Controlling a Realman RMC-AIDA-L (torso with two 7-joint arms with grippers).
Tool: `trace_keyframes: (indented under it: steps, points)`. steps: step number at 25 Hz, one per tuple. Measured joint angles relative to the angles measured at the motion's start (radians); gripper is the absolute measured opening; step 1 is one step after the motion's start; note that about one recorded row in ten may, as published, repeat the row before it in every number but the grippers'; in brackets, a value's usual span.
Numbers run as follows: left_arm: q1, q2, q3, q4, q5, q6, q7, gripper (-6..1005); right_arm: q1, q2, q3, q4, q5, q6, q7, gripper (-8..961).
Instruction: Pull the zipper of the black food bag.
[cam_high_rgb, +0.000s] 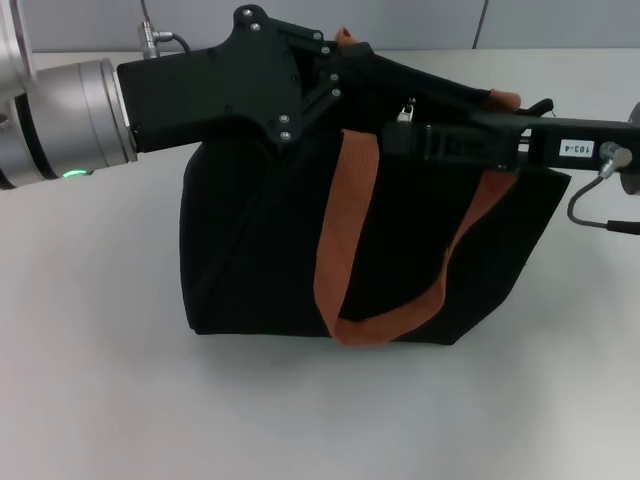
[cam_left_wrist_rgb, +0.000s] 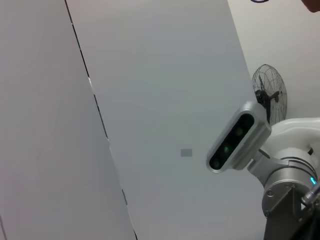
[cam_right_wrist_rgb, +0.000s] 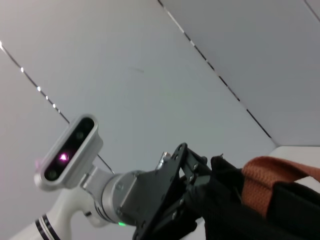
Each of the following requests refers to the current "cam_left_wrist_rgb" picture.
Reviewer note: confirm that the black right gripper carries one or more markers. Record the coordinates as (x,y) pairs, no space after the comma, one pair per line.
(307,225)

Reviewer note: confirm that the black standing fan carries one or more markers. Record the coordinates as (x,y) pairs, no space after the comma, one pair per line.
(265,96)

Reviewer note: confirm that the silver right wrist depth camera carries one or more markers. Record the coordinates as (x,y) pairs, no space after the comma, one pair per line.
(252,140)

